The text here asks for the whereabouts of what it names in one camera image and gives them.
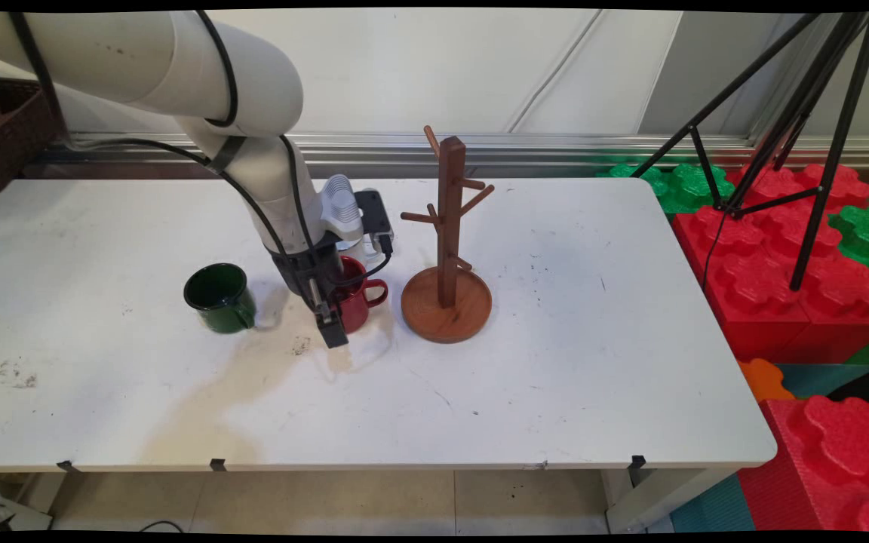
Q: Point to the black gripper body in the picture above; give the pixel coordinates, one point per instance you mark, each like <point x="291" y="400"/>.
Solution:
<point x="306" y="271"/>

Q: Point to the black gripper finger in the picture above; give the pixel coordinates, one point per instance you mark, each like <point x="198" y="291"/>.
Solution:
<point x="333" y="328"/>

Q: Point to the red enamel mug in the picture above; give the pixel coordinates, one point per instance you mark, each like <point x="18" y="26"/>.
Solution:
<point x="355" y="302"/>

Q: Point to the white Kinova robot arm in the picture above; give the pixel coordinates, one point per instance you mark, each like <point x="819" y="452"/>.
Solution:
<point x="140" y="60"/>

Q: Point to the white enamel mug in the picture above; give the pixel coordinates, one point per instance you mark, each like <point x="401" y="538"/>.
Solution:
<point x="353" y="251"/>

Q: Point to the dark green enamel mug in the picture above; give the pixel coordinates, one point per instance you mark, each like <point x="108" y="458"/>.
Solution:
<point x="223" y="305"/>

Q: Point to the brown wooden mug tree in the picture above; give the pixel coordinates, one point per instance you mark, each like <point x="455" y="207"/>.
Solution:
<point x="446" y="309"/>

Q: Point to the black table edge clip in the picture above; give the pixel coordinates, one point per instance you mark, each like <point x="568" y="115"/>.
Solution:
<point x="66" y="466"/>
<point x="218" y="464"/>
<point x="637" y="461"/>

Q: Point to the brown wicker basket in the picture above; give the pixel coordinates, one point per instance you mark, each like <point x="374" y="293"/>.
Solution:
<point x="8" y="147"/>

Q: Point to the white table leg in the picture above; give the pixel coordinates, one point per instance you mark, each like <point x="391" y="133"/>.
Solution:
<point x="653" y="501"/>

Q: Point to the green foam building block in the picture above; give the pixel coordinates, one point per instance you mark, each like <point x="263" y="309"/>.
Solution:
<point x="687" y="188"/>
<point x="868" y="230"/>

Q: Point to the orange foam piece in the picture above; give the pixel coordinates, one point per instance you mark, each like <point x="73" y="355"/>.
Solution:
<point x="763" y="381"/>

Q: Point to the red foam building block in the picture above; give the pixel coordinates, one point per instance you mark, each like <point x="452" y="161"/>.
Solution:
<point x="834" y="452"/>

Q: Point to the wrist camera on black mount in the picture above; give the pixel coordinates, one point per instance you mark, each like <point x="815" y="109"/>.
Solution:
<point x="373" y="215"/>

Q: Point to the aluminium wall rail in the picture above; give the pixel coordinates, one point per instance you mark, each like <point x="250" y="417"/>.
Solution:
<point x="555" y="154"/>

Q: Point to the black camera tripod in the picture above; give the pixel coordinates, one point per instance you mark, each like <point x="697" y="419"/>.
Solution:
<point x="834" y="151"/>

